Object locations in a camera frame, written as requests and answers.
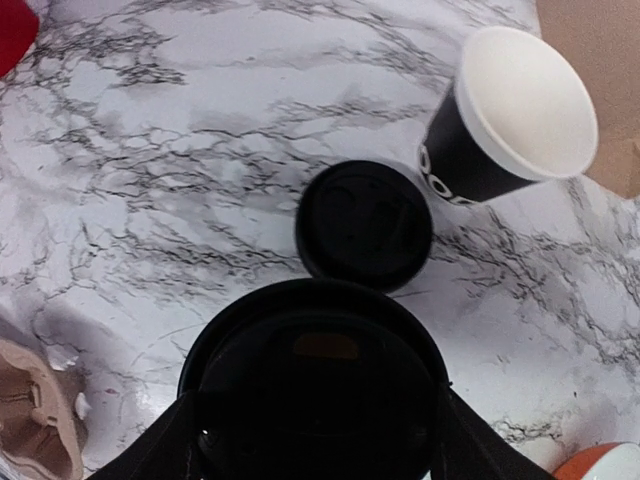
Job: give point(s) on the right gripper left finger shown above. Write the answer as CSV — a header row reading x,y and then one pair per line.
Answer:
x,y
165,451

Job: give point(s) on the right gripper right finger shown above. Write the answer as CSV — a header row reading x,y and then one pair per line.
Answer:
x,y
469,449

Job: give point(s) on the black plastic cup lid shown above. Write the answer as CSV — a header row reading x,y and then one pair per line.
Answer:
x,y
315,379

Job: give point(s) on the cardboard cup carrier tray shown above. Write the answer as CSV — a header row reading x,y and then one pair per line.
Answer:
x,y
42,435

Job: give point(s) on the orange white bowl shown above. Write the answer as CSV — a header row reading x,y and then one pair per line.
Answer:
x,y
610,461

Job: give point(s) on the brown paper bag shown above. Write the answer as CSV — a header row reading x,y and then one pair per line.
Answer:
x,y
600,38

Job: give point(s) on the red cylindrical holder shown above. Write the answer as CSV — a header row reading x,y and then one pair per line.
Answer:
x,y
19,26

